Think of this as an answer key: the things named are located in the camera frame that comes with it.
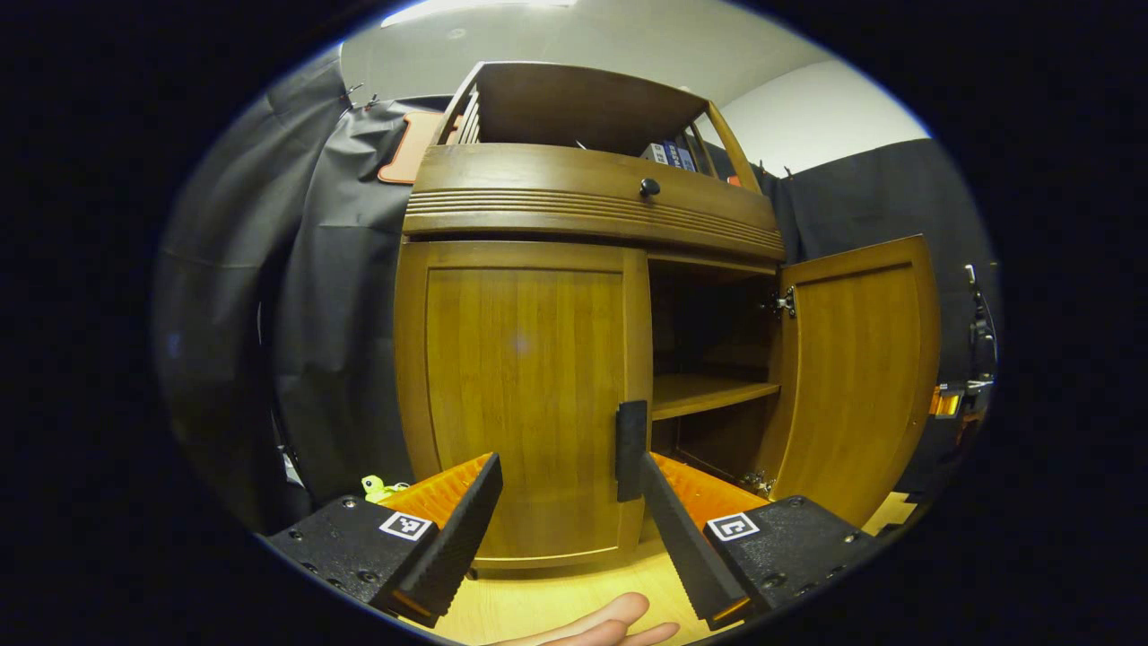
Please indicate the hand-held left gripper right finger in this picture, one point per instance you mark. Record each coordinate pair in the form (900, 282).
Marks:
(686, 547)

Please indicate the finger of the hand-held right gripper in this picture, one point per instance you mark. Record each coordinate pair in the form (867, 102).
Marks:
(944, 404)

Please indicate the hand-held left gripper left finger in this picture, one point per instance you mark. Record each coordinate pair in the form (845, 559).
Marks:
(462, 547)

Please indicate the wooden cabinet door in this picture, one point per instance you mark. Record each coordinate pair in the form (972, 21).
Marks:
(852, 377)
(520, 377)

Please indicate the wooden double-door shoe cabinet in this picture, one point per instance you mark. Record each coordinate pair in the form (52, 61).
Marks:
(538, 215)

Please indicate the metal door hinge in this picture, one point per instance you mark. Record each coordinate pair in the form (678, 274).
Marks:
(759, 484)
(782, 303)

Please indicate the wooden inner cabinet shelf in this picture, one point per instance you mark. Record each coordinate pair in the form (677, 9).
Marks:
(708, 393)

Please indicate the wooden cabinet drawer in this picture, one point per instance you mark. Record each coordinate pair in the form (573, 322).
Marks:
(556, 193)

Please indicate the small yellow-green toy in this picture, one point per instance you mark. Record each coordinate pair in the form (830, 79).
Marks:
(381, 487)

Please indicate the black backdrop cloth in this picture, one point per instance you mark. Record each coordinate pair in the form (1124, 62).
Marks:
(341, 314)

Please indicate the pale blue book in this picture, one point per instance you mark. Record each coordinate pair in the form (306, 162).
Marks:
(687, 159)

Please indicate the black round drawer knob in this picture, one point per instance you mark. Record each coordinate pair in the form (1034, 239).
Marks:
(649, 187)

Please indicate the dark blue book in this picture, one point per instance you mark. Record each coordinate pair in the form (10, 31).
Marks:
(674, 155)

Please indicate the ceiling light panel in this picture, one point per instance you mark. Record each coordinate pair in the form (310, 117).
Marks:
(475, 9)

